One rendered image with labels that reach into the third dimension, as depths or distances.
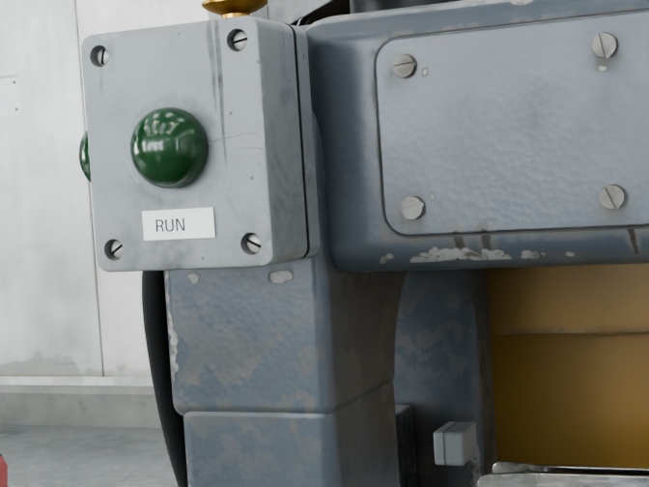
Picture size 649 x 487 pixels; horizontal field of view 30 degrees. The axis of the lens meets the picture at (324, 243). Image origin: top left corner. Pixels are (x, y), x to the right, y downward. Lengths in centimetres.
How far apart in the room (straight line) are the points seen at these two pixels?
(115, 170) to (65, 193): 636
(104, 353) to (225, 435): 628
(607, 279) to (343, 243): 25
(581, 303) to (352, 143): 26
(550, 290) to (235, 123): 31
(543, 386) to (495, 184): 32
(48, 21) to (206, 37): 647
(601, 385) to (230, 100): 38
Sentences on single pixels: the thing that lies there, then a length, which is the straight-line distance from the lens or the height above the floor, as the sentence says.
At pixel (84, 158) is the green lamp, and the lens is 48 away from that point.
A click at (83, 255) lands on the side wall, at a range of 679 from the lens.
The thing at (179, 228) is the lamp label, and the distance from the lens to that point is 45.
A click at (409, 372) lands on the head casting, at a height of 116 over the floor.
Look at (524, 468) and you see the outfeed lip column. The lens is 65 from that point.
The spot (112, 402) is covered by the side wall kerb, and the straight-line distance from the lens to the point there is 676.
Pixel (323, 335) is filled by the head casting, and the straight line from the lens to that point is 48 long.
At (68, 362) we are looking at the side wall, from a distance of 693.
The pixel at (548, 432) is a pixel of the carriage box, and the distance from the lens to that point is 77.
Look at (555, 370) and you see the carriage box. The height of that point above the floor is 114.
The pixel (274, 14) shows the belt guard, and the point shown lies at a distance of 79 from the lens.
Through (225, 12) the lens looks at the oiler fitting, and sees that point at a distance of 53.
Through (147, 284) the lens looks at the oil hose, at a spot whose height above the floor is 123.
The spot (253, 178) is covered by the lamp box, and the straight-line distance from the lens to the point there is 44.
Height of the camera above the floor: 127
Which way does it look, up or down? 3 degrees down
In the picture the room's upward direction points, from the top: 4 degrees counter-clockwise
